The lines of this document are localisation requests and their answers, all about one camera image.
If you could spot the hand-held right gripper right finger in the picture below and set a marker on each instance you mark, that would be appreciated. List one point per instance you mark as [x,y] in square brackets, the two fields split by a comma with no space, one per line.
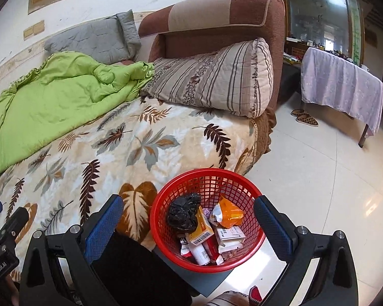
[273,226]

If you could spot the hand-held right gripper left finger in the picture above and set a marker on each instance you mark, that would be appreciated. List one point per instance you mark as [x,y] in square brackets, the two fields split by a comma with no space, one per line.
[103,226]

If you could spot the white box with black stripe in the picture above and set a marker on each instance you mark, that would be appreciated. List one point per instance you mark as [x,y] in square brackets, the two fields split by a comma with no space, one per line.
[231,233]

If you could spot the orange snack wrapper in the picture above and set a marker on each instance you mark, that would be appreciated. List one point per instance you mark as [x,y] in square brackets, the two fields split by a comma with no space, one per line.
[229,213]

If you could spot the long red carton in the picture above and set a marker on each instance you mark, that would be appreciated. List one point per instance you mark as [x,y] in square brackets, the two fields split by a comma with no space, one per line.
[213,250]

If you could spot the purple paper ball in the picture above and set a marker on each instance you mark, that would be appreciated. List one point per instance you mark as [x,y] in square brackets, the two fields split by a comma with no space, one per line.
[206,212]

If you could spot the orange carton box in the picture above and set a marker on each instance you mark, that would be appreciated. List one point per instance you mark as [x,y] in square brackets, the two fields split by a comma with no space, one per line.
[202,229]

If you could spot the small white bottle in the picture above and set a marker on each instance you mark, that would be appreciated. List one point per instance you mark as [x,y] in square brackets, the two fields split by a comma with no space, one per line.
[200,254]

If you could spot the black plastic bag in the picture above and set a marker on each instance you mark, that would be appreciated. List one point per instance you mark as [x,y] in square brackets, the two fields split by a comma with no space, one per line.
[182,213]

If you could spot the red plastic basket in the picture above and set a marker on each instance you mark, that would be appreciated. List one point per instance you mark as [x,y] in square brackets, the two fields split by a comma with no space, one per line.
[210,173]

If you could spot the red and white printed box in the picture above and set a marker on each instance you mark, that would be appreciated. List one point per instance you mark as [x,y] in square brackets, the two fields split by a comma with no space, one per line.
[186,248]

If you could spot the leaf print blanket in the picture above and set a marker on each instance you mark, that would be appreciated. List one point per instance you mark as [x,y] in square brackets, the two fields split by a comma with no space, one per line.
[115,153]

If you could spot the dark grey stool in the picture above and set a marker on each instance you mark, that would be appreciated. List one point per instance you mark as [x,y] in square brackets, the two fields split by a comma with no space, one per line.
[207,283]

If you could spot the leopard print slipper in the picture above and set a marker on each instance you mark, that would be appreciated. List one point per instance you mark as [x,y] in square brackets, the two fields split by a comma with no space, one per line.
[308,120]
[300,113]

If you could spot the green quilt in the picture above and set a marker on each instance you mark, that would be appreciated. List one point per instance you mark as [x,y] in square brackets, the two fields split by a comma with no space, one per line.
[51,102]

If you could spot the wooden table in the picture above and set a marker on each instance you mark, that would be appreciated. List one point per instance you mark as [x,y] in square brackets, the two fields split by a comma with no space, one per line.
[364,137]

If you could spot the black side cabinet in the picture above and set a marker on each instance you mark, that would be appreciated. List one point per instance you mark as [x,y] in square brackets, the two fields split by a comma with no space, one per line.
[290,79]

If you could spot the table with lilac cloth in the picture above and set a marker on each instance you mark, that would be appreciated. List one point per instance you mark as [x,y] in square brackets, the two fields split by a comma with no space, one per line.
[338,83]

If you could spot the striped beige pillow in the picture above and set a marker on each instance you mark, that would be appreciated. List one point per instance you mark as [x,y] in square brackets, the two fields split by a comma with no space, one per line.
[210,76]

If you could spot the grey quilted pillow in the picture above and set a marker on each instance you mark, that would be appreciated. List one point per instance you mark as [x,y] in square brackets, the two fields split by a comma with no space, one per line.
[89,38]

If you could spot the brown sofa headboard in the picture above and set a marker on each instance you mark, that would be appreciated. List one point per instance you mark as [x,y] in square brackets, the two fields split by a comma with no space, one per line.
[194,38]

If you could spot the framed mirror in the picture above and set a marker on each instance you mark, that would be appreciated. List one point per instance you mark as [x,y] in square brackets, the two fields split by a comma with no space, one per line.
[319,16]

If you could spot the beige wall switch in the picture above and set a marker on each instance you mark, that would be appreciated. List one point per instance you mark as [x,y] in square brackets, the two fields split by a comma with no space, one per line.
[28,33]
[39,27]

